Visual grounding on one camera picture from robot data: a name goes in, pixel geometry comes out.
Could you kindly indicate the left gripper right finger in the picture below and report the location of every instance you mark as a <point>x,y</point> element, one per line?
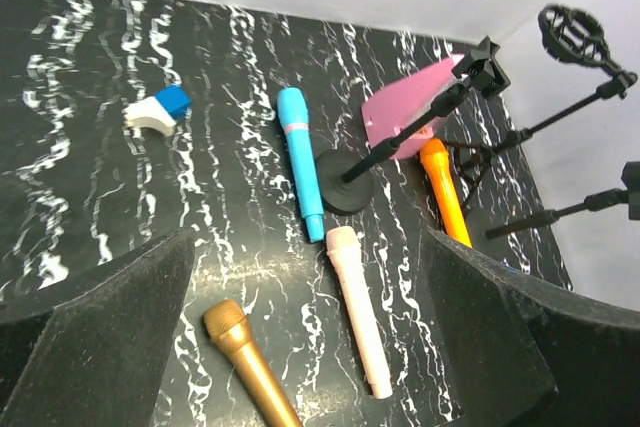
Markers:
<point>525,352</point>

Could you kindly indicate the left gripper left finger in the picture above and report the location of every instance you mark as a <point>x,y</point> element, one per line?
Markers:
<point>92,350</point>

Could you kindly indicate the gold microphone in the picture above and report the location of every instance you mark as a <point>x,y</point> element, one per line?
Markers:
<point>230,330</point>

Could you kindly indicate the blue microphone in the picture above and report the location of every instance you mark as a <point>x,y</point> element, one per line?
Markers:
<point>293,115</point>

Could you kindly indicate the black round-base mic stand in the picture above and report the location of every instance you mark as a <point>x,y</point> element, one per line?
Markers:
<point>345,180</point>

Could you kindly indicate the pink microphone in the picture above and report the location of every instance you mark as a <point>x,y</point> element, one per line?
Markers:
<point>344,252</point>

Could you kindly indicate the orange microphone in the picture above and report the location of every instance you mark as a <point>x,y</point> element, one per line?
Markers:
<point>434,159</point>

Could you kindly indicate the blue and white block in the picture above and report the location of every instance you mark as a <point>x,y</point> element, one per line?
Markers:
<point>160,112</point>

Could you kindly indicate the pink metronome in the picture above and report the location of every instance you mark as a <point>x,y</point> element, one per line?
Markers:
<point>394,107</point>

